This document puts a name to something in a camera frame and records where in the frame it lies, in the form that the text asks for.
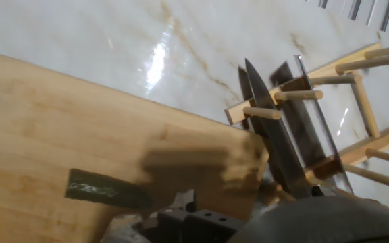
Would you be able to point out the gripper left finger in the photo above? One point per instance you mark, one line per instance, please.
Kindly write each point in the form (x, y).
(184, 201)

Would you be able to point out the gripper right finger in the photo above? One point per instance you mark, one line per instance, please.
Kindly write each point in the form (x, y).
(317, 191)

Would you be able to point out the steel cleaver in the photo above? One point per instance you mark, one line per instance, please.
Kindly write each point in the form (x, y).
(319, 121)

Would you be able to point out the dark green cucumber piece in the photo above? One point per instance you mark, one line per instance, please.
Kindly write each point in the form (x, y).
(106, 190)

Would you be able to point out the pointed steel kitchen knife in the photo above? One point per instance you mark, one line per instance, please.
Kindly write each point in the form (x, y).
(275, 135)

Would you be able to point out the wooden peg knife rack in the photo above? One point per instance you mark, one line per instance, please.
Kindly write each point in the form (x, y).
(360, 64)

